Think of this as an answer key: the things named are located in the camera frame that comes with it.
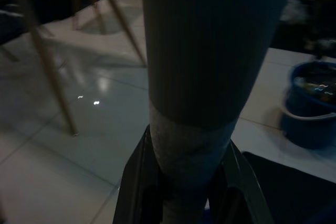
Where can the black floor mat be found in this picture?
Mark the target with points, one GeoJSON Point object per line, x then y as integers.
{"type": "Point", "coordinates": [302, 195]}

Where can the dark chair wooden legs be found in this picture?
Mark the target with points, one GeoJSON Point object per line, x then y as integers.
{"type": "Point", "coordinates": [53, 77]}

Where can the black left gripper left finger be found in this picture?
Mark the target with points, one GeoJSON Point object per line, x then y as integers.
{"type": "Point", "coordinates": [131, 182]}

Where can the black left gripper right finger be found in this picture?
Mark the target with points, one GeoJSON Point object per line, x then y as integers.
{"type": "Point", "coordinates": [236, 166]}

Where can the blue plastic bucket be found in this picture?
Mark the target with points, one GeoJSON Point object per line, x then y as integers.
{"type": "Point", "coordinates": [309, 124]}

